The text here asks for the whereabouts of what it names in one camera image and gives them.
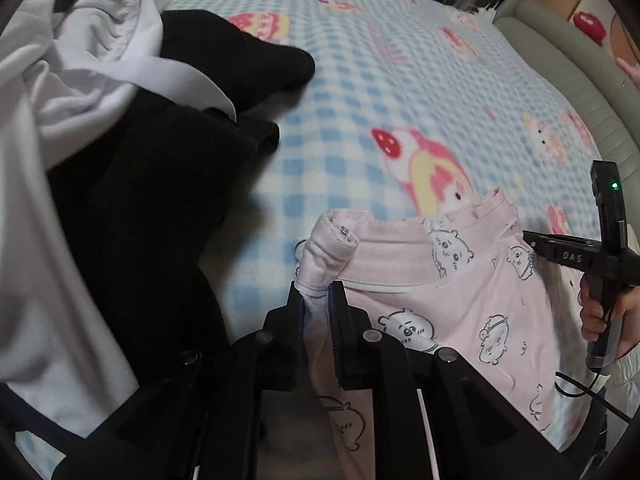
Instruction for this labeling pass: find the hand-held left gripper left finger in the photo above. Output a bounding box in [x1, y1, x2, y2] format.
[52, 282, 311, 480]

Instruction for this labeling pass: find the person's right hand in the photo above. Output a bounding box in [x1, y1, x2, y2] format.
[580, 279, 640, 358]

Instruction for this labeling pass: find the grey-green bed headboard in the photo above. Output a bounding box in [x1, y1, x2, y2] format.
[492, 0, 640, 243]

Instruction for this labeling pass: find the blue checked printed blanket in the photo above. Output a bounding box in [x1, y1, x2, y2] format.
[15, 0, 605, 480]

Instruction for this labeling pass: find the pink and white plush toy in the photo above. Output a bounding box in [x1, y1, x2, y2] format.
[617, 56, 640, 86]

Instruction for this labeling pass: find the white garment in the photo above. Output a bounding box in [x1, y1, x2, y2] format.
[0, 0, 237, 443]

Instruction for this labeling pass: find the black garment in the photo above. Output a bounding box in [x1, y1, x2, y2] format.
[45, 9, 317, 480]

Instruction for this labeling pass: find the red plush toy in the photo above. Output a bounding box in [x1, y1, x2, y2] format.
[572, 10, 608, 43]

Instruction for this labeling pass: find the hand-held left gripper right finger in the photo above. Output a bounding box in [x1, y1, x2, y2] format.
[327, 280, 571, 480]

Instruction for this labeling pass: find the black cable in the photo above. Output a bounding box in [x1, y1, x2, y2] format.
[552, 370, 635, 423]

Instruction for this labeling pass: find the pink printed pajama top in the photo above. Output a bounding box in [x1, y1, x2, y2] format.
[295, 187, 608, 463]

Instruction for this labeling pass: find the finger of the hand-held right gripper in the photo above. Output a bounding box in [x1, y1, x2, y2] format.
[522, 230, 553, 263]

